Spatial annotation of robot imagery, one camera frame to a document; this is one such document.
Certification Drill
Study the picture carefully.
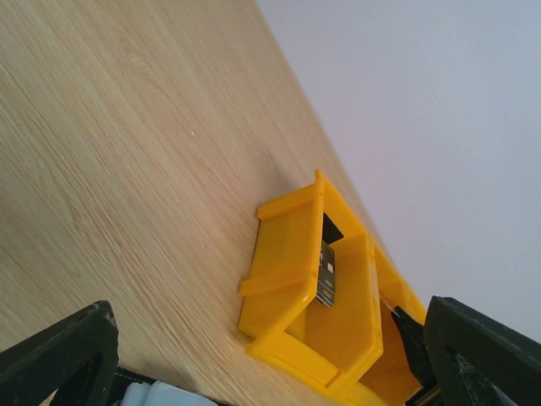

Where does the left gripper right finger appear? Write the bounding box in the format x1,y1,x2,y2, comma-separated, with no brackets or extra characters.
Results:
424,296,540,405

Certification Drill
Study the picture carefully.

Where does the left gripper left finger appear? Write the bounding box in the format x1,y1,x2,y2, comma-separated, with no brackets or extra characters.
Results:
1,300,118,405

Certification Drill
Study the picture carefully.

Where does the black VIP card stack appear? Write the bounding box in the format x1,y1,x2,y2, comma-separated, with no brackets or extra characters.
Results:
316,213,343,307

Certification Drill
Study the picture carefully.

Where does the orange plastic sorting bin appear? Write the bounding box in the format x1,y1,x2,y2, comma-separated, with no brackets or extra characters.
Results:
238,172,426,405

